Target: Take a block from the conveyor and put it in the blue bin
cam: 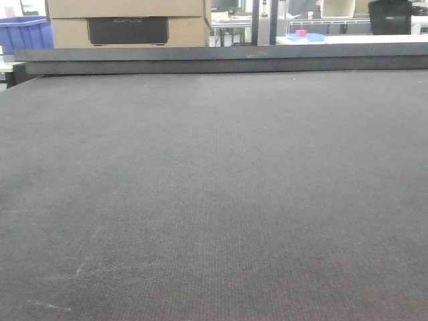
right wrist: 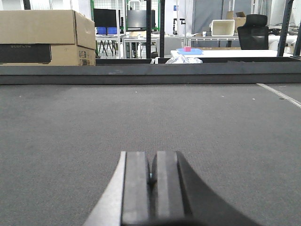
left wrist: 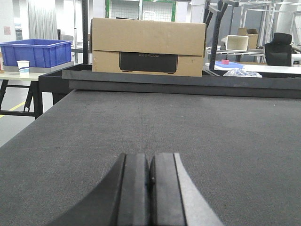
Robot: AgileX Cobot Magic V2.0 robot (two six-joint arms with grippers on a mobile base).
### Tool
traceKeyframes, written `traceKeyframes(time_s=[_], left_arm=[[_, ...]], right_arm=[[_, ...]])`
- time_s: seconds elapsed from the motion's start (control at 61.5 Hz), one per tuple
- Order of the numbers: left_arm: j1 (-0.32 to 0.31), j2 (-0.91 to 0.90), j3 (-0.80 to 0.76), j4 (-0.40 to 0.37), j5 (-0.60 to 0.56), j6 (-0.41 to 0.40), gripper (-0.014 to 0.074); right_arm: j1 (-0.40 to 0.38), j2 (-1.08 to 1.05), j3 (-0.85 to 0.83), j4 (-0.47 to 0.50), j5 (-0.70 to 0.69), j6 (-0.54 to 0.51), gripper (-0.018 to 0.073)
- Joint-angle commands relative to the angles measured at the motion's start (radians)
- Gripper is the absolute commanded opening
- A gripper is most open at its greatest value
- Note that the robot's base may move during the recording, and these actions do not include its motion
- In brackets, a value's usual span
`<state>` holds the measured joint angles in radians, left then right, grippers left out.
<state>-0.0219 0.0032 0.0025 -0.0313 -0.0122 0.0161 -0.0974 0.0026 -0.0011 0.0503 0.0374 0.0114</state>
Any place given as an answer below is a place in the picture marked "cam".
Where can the black office chair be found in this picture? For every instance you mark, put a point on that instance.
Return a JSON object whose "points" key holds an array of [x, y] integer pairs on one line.
{"points": [[390, 17]]}

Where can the dark conveyor side rail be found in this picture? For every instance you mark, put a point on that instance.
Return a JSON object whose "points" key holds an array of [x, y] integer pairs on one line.
{"points": [[218, 60]]}

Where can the white wire shelf rack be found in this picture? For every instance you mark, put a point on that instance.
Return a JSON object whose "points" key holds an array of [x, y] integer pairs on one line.
{"points": [[359, 24]]}

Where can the light blue tray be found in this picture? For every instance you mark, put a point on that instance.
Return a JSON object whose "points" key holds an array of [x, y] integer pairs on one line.
{"points": [[313, 37]]}

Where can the blue plastic crate background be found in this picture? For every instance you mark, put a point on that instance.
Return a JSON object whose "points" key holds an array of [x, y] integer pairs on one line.
{"points": [[26, 32]]}

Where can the black conveyor belt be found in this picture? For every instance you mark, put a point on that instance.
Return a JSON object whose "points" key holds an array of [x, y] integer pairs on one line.
{"points": [[283, 196]]}

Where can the pink block on tray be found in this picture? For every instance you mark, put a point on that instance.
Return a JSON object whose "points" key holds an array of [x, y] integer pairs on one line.
{"points": [[301, 33]]}

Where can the beige box on shelf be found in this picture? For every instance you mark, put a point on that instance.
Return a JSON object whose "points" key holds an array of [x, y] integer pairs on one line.
{"points": [[332, 9]]}

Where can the cardboard box with black print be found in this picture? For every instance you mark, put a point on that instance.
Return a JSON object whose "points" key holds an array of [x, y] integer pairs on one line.
{"points": [[88, 24]]}

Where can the black vertical post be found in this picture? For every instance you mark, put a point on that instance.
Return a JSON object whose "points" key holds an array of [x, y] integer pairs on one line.
{"points": [[255, 23]]}

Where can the white background table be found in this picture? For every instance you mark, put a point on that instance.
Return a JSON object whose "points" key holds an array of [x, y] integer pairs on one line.
{"points": [[358, 39]]}

